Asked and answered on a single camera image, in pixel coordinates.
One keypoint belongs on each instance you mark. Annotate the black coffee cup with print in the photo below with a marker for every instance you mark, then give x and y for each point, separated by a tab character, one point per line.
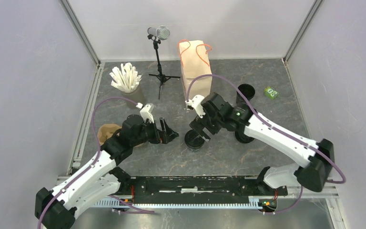
193	140

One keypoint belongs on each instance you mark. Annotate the green toy block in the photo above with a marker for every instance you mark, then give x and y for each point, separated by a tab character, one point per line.
271	92

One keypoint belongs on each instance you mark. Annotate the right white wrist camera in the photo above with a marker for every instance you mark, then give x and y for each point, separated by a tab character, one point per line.
195	104

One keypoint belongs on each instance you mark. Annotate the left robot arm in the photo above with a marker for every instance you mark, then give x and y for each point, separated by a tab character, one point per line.
58	208

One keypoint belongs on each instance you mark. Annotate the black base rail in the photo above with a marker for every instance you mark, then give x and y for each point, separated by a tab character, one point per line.
200	189

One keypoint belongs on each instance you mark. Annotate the brown cardboard cup carrier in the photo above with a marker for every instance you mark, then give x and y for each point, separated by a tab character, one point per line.
106	131

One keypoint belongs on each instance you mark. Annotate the bundle of white wrapped straws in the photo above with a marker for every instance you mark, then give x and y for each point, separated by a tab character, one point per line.
125	78

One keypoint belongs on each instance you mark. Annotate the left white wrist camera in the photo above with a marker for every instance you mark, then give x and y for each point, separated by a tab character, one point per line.
146	112

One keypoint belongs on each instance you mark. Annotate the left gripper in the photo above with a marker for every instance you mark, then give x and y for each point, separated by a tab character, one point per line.
165	136

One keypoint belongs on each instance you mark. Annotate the grey cup holding straws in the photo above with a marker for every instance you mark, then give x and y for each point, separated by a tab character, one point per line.
137	95

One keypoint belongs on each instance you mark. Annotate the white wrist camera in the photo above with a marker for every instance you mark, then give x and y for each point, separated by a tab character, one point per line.
195	104
146	112

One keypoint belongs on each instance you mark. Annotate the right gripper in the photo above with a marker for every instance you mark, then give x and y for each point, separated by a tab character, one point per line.
198	124

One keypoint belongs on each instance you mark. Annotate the brown paper takeout bag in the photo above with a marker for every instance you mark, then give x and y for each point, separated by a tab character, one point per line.
195	67

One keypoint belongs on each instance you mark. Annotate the microphone on black tripod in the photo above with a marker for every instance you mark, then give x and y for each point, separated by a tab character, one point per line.
157	35

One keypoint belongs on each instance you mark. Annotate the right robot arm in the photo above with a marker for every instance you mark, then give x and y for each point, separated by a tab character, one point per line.
312	160

